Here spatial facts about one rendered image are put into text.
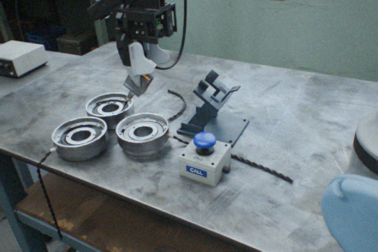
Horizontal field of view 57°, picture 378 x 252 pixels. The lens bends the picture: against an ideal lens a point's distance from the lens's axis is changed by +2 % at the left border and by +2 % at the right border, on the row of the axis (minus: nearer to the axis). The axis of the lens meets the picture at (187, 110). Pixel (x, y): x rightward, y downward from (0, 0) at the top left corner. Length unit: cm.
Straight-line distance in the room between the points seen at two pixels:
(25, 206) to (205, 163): 59
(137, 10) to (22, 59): 89
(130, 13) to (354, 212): 44
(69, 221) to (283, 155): 55
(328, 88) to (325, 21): 125
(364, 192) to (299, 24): 191
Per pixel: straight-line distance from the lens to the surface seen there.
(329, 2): 214
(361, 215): 34
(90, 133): 73
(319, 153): 70
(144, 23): 59
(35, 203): 104
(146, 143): 66
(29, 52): 146
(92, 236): 91
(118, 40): 62
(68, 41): 264
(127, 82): 70
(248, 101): 85
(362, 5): 212
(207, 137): 59
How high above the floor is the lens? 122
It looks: 31 degrees down
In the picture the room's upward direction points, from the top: 3 degrees counter-clockwise
